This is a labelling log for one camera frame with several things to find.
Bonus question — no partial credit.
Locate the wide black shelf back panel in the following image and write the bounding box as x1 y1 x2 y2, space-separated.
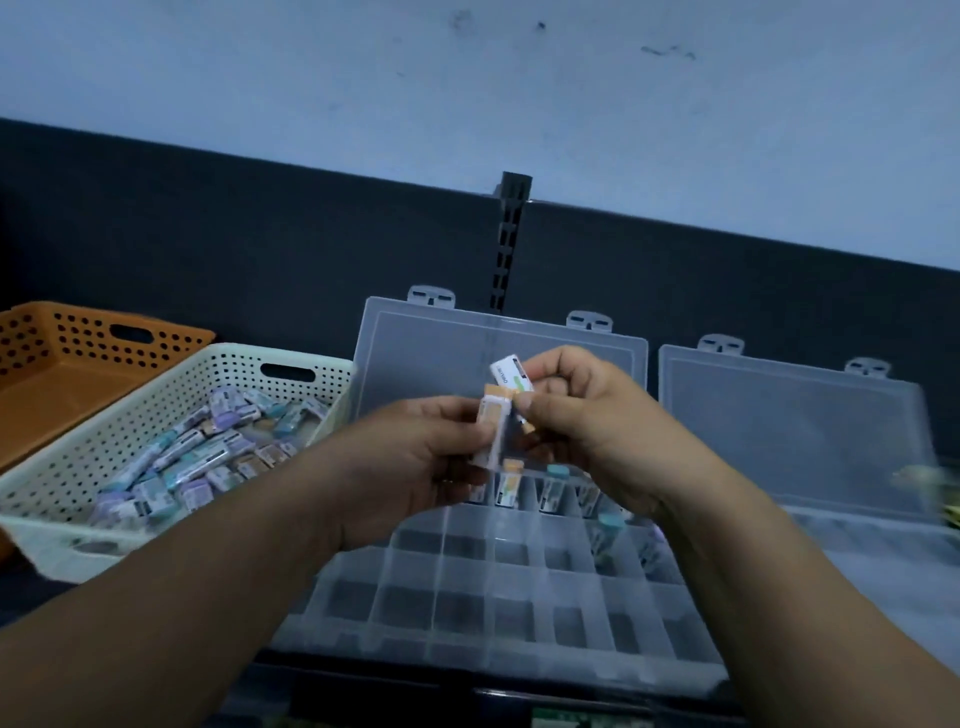
0 117 505 376

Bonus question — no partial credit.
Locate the person's right forearm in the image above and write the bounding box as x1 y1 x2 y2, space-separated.
656 464 960 728

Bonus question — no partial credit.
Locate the person's left hand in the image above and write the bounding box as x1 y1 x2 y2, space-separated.
313 395 513 554

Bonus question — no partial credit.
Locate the white perforated plastic basket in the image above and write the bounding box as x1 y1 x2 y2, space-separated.
0 342 355 585

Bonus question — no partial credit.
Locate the white green-labelled small tube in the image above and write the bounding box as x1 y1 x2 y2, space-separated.
489 354 536 394

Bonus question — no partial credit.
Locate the narrow black shelf back panel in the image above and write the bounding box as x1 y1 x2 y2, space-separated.
509 200 960 459

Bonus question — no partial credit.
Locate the person's left forearm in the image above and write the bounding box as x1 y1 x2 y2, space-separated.
0 446 361 728

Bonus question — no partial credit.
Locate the black slotted shelf upright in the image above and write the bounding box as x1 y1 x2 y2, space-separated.
489 172 534 314

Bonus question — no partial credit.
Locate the orange plastic basket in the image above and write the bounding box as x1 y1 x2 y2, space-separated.
0 301 217 564

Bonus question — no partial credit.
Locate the orange-capped white small tube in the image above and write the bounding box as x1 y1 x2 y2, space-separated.
470 383 515 472

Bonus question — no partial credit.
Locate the pile of small tubes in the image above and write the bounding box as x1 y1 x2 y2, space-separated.
88 387 333 532

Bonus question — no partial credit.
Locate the row of small tubes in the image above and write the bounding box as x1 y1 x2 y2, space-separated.
463 458 670 580

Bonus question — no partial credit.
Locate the heap of yellow blue packets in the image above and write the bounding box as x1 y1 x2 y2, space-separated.
890 463 960 528

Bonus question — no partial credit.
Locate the person's right hand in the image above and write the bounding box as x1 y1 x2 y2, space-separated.
513 344 723 528

